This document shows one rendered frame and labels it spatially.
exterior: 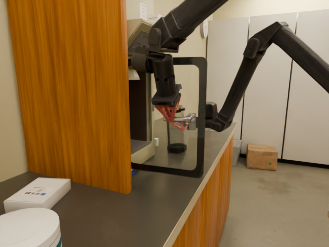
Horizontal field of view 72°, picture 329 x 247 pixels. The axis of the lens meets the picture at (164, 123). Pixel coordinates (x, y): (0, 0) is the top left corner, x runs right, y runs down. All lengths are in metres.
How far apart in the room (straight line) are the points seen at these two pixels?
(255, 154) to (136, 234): 3.06
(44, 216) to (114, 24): 0.53
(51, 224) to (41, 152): 0.61
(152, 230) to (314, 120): 3.46
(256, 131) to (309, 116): 0.74
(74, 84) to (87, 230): 0.46
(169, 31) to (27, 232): 0.49
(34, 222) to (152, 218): 0.33
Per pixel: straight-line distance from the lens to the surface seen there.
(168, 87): 0.63
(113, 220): 0.70
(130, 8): 0.97
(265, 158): 3.61
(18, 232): 0.46
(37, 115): 1.00
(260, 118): 3.84
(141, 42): 0.87
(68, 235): 0.68
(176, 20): 0.58
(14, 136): 1.11
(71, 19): 0.85
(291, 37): 0.91
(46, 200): 0.78
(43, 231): 0.45
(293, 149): 3.96
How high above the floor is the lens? 1.33
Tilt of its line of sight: 12 degrees down
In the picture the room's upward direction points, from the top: straight up
